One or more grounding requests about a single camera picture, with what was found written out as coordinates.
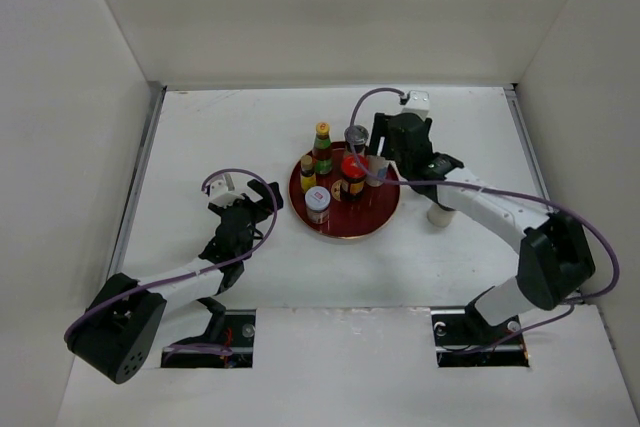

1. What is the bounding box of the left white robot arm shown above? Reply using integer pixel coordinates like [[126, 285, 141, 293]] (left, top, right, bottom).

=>
[[64, 179, 283, 384]]

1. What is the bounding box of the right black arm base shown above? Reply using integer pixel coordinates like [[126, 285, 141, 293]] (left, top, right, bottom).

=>
[[431, 308, 529, 368]]

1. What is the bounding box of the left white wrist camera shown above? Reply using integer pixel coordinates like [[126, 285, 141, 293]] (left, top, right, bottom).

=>
[[204, 173, 245, 211]]

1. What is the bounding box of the small yellow label bottle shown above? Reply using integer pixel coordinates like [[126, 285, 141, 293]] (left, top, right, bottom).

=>
[[299, 155, 317, 193]]

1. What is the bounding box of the red lid sauce jar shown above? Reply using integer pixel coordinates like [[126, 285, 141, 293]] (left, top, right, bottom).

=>
[[340, 154, 368, 201]]

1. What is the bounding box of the red round tray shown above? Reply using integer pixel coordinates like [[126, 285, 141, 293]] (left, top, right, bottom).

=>
[[288, 141, 400, 239]]

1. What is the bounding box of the black cap pepper bottle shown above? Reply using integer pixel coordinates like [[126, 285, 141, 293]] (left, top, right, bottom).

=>
[[427, 203, 456, 228]]

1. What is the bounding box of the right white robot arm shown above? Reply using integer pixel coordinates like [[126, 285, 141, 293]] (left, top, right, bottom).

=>
[[369, 112, 595, 343]]

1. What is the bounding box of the silver lid spice jar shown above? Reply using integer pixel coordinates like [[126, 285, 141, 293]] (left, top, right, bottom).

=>
[[304, 186, 331, 225]]

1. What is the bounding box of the green label sauce bottle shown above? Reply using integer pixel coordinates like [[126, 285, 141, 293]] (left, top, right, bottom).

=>
[[312, 122, 333, 175]]

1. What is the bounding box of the grey cap salt grinder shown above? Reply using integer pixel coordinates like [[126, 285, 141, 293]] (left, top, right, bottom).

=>
[[343, 124, 369, 158]]

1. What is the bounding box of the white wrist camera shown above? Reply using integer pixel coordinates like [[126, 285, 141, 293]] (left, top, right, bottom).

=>
[[400, 90, 431, 121], [204, 173, 245, 211]]

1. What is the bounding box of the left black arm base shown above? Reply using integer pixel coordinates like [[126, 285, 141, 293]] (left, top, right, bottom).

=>
[[160, 298, 257, 370]]

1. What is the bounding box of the white blue cylinder shaker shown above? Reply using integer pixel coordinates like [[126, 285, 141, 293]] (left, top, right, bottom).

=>
[[366, 155, 389, 188]]

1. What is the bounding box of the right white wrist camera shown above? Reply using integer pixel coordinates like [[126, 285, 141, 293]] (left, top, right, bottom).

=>
[[400, 90, 431, 121]]

